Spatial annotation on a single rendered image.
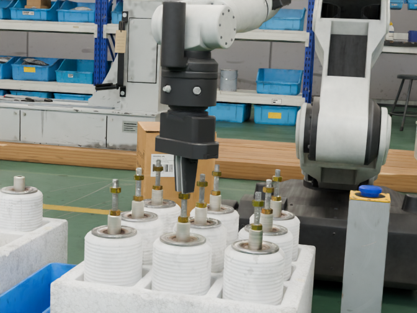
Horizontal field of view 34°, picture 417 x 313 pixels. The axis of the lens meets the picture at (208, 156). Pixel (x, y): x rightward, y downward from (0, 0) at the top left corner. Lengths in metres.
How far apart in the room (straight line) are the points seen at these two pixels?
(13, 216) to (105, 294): 0.41
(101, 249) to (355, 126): 0.62
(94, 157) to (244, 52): 6.46
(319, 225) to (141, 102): 1.88
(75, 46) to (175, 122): 9.18
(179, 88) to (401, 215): 0.75
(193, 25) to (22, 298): 0.61
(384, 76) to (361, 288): 8.28
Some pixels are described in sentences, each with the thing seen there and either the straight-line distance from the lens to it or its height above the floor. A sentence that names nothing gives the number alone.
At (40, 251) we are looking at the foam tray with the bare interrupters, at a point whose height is 0.14.
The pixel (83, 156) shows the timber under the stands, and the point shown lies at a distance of 3.30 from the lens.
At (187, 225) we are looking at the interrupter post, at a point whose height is 0.28.
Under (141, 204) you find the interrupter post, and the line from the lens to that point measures 1.24.
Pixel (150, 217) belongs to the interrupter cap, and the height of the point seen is 0.25.
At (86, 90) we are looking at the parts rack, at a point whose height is 0.20.
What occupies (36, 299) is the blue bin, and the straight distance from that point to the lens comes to 1.38.
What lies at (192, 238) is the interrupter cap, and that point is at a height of 0.25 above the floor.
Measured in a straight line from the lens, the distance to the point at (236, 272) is 1.06.
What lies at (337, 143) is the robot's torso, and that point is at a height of 0.38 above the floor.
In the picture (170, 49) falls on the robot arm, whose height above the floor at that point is 0.55.
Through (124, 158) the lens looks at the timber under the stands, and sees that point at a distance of 3.23.
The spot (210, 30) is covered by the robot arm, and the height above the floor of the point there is 0.58.
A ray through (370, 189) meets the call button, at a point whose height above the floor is 0.33.
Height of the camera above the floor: 0.55
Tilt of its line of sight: 8 degrees down
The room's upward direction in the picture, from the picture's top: 3 degrees clockwise
